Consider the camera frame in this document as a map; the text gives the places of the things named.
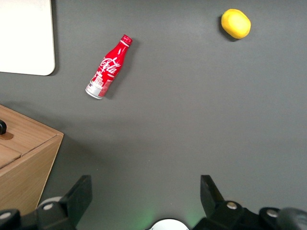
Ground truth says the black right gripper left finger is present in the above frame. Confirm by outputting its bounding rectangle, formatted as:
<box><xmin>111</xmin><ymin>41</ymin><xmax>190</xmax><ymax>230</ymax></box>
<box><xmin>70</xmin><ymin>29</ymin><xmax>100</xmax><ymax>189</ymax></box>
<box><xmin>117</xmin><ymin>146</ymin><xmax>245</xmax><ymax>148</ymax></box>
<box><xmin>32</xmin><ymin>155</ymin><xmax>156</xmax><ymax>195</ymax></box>
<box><xmin>0</xmin><ymin>175</ymin><xmax>93</xmax><ymax>230</ymax></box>

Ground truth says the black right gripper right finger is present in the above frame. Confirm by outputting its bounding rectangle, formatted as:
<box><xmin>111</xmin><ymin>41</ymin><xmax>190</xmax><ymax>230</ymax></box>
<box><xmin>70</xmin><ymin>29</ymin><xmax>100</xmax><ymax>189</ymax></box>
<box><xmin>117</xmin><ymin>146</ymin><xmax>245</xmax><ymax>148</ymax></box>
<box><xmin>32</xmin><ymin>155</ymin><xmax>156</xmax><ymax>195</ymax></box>
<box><xmin>192</xmin><ymin>175</ymin><xmax>283</xmax><ymax>230</ymax></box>

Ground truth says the red coca-cola aluminium bottle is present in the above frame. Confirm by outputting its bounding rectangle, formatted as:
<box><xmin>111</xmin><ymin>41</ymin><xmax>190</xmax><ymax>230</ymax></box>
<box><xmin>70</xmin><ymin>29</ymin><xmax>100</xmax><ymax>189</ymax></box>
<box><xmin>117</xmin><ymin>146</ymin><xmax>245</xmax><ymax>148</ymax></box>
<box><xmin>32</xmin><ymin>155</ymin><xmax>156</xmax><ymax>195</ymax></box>
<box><xmin>85</xmin><ymin>34</ymin><xmax>133</xmax><ymax>100</ymax></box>

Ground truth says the white plastic tray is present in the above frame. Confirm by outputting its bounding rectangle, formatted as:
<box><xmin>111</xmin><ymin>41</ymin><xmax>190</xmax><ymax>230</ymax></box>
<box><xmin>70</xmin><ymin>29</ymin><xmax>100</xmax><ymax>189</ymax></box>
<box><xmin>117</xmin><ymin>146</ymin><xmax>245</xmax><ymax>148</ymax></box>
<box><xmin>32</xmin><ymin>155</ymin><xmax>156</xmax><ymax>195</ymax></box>
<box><xmin>0</xmin><ymin>0</ymin><xmax>56</xmax><ymax>76</ymax></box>

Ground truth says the light wooden box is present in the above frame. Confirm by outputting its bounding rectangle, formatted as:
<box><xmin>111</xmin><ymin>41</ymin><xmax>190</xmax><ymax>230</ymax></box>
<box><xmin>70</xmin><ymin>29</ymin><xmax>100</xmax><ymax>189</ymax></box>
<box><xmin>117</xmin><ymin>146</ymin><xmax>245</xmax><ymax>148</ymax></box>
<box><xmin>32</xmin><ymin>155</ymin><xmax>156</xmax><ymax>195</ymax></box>
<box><xmin>0</xmin><ymin>104</ymin><xmax>64</xmax><ymax>216</ymax></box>

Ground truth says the yellow lemon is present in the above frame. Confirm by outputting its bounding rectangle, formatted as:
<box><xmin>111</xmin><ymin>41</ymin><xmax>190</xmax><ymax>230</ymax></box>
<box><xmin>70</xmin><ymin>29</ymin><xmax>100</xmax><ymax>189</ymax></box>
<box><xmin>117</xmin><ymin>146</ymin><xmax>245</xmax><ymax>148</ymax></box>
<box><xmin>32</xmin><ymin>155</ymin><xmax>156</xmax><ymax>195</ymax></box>
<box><xmin>221</xmin><ymin>9</ymin><xmax>252</xmax><ymax>39</ymax></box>

